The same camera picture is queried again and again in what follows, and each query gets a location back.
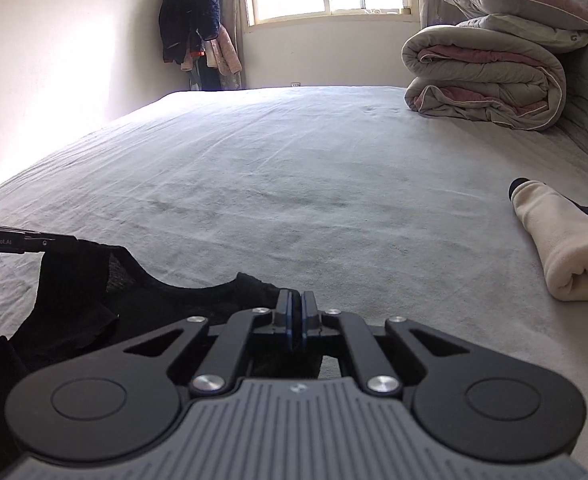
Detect cream folded sweater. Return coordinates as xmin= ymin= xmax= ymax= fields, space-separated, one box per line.
xmin=508 ymin=177 xmax=588 ymax=303

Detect folded grey pink quilt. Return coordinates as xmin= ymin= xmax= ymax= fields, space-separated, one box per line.
xmin=401 ymin=25 xmax=567 ymax=132

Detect grey pink pillow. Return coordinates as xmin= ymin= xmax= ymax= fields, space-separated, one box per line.
xmin=444 ymin=0 xmax=588 ymax=31

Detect bed with grey sheet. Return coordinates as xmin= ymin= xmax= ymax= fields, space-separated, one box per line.
xmin=0 ymin=85 xmax=588 ymax=480

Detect black t-shirt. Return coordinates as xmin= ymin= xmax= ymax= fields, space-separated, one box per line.
xmin=0 ymin=239 xmax=325 ymax=480

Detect pink hanging jacket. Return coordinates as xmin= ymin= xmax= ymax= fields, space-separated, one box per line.
xmin=181 ymin=25 xmax=241 ymax=77

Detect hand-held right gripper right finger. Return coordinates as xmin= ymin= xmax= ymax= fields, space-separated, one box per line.
xmin=299 ymin=289 xmax=476 ymax=397

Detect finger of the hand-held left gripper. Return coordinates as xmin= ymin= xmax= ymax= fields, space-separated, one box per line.
xmin=24 ymin=231 xmax=78 ymax=256

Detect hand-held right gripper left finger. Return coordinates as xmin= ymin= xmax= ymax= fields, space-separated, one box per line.
xmin=123 ymin=289 xmax=296 ymax=396

